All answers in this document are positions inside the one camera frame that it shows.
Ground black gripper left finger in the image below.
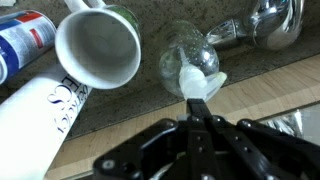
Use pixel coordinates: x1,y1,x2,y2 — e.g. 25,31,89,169
93,98,201,180

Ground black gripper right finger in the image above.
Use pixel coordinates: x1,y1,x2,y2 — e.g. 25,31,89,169
198,98,320,180

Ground tall white bottle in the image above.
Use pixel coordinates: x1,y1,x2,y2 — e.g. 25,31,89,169
0,64,93,180

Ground white mug green print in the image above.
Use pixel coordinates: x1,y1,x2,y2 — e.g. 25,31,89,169
54,0,143,91

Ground chrome faucet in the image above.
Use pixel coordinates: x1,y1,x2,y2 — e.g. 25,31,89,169
205,0,306,52

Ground blue white spray can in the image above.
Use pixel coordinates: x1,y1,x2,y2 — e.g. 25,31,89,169
0,9,58,86

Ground wooden mirror frame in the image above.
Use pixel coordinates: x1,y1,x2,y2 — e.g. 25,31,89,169
43,54,320,180

